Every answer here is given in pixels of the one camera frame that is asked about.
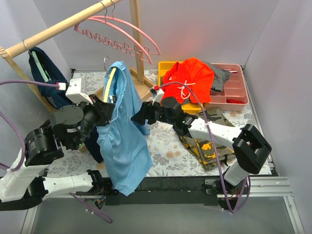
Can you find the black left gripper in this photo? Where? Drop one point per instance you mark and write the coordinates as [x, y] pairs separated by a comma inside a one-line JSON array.
[[103, 113]]

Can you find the light blue shorts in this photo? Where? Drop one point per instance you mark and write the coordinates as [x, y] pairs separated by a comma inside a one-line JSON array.
[[122, 142]]

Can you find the red item in tray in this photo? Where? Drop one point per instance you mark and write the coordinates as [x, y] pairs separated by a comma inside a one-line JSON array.
[[235, 101]]

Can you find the grey shorts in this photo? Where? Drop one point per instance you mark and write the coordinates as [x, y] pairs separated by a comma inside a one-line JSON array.
[[220, 77]]

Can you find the camouflage shorts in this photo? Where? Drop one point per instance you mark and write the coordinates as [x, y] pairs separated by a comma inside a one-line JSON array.
[[203, 149]]

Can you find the yellow hanger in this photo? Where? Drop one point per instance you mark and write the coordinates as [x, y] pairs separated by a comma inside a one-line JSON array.
[[108, 83]]

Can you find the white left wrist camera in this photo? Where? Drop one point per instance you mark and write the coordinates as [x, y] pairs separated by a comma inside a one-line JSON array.
[[75, 90]]

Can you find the pink hanger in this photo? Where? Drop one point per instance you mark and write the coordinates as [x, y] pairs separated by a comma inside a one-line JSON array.
[[136, 26], [136, 41]]

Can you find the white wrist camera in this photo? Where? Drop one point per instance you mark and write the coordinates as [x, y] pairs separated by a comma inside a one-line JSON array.
[[75, 90], [157, 94]]

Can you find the pink divided tray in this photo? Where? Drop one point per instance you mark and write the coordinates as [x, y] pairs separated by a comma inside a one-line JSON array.
[[234, 88]]

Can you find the rear pink hanger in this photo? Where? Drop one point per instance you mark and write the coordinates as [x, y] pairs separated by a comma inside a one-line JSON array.
[[136, 26]]

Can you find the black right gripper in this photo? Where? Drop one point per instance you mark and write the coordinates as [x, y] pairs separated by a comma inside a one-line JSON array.
[[148, 113]]

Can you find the floral table mat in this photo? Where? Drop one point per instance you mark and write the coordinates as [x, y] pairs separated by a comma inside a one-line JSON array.
[[169, 156]]

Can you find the yellow plastic tray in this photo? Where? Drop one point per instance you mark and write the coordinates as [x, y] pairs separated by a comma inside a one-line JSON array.
[[163, 67]]

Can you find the front pink hanger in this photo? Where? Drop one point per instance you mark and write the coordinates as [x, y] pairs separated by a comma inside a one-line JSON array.
[[136, 41]]

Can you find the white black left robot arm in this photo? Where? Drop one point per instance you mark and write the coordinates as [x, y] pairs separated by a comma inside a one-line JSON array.
[[23, 187]]

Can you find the light green hanger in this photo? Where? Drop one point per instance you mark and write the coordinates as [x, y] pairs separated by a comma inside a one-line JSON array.
[[42, 71]]

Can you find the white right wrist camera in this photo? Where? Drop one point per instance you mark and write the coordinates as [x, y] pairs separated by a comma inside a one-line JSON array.
[[157, 94]]

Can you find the orange shorts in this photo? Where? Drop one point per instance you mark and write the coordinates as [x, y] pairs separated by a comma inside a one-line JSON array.
[[191, 79]]

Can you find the navy blue shorts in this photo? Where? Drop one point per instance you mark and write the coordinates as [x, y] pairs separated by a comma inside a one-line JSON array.
[[57, 98]]

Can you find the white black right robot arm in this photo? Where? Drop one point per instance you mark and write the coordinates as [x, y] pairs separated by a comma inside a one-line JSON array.
[[250, 147]]

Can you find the wooden clothes rack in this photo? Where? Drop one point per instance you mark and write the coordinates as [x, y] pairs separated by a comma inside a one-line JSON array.
[[143, 82]]

